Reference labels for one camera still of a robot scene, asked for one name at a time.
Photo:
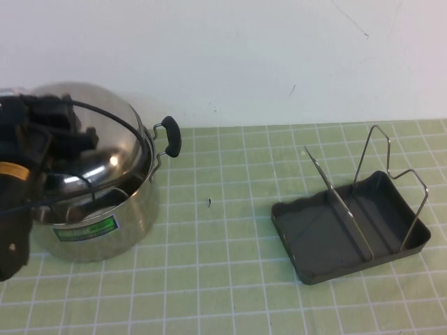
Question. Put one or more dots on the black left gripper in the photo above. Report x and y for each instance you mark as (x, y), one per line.
(21, 132)

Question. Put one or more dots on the steel pot lid black knob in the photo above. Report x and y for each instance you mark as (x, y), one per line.
(115, 139)

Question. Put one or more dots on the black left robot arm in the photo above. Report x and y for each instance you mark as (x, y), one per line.
(14, 227)

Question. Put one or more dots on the stainless steel cooking pot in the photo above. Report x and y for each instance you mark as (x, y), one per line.
(104, 244)

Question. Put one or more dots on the small dark debris speck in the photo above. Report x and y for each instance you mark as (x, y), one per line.
(209, 202)

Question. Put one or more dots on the green grid table mat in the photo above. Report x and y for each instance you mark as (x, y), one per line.
(223, 279)

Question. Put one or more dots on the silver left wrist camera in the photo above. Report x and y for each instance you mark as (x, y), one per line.
(6, 92)

